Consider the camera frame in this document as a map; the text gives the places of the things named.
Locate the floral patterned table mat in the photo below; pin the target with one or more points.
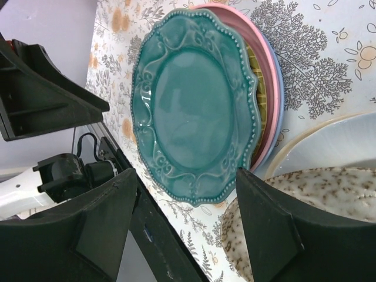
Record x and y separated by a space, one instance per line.
326 52

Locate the teal scalloped plate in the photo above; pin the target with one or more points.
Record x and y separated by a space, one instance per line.
194 106

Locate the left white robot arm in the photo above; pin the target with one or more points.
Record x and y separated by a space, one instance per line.
54 180

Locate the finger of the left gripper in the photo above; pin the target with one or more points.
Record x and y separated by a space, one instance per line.
36 98

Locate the olive green plate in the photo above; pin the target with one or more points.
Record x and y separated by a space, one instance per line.
261 97

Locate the white fluted plate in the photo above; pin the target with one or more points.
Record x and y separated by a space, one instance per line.
347 141

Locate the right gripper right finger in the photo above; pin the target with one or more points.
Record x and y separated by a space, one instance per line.
308 235

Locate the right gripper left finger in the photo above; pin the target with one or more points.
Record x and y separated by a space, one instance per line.
80 240

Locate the light blue plate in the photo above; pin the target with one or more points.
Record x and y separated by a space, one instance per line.
279 110

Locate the pink plate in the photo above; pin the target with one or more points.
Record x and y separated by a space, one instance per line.
264 64

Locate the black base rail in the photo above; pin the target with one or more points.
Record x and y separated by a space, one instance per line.
162 253

